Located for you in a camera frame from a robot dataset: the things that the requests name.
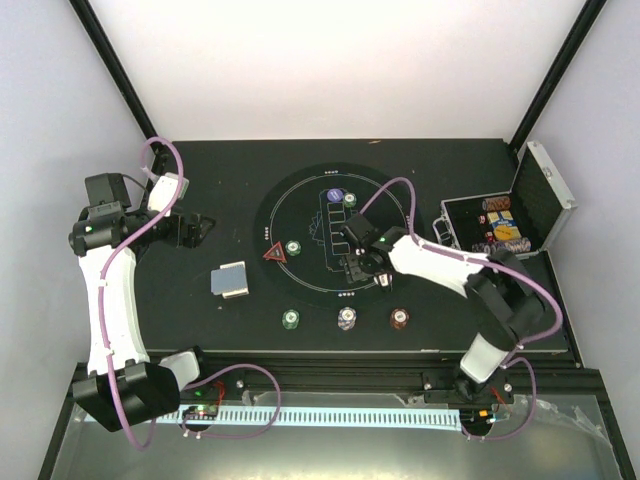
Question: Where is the purple round button chip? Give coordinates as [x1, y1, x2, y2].
[324, 188, 345, 203]

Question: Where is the red triangular marker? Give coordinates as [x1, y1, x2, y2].
[263, 241, 287, 263]

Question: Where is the green poker chip stack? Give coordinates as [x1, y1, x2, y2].
[281, 309, 300, 330]

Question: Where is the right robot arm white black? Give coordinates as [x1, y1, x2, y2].
[340, 214, 546, 403]

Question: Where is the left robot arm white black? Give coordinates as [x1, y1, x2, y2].
[69, 173, 215, 432]

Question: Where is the brown poker chip stack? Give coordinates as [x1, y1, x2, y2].
[390, 308, 410, 330]

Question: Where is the blue playing card deck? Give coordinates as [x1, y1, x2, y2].
[210, 261, 249, 299]

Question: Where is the round black poker mat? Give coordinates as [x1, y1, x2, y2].
[249, 163, 417, 308]

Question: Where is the orange yellow card box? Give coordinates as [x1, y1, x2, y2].
[493, 223, 522, 242]

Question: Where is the blue card box in case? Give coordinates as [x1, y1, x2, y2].
[486, 210, 514, 226]

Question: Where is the brown chip row in case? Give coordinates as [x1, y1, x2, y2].
[482, 196, 511, 212]

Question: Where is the purple chip row in case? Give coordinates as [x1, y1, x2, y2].
[471, 237, 532, 255]

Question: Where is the aluminium poker case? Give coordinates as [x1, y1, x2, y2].
[432, 141, 577, 259]

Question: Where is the white perforated strip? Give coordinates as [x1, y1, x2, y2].
[157, 405, 461, 432]

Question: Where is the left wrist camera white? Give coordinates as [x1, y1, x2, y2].
[147, 173, 179, 212]

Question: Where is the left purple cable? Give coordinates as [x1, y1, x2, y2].
[97, 135, 281, 452]

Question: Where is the purple cable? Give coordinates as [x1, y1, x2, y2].
[359, 177, 561, 442]
[97, 135, 281, 452]

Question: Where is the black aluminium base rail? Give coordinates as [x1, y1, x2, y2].
[196, 349, 462, 400]

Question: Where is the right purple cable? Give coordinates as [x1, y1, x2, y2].
[359, 177, 561, 442]

